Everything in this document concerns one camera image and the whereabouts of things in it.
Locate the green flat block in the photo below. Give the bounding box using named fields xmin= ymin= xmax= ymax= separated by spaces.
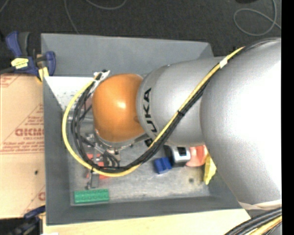
xmin=73 ymin=188 xmax=111 ymax=204

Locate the salmon pink cup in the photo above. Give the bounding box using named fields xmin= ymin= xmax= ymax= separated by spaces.
xmin=185 ymin=145 xmax=209 ymax=167

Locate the blue ridged block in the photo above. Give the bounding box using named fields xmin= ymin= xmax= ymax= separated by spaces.
xmin=153 ymin=157 xmax=172 ymax=174

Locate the silver and black box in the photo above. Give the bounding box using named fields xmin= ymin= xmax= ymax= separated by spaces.
xmin=163 ymin=145 xmax=192 ymax=167

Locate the grey metal bin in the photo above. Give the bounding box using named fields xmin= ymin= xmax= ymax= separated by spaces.
xmin=40 ymin=33 xmax=252 ymax=225

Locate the yellow cloth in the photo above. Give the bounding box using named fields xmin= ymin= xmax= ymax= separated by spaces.
xmin=202 ymin=154 xmax=218 ymax=186

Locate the red-orange flat block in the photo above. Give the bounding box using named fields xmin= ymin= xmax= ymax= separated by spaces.
xmin=86 ymin=153 xmax=111 ymax=180

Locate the brown cardboard board red print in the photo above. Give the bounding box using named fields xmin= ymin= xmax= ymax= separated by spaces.
xmin=0 ymin=73 xmax=47 ymax=220

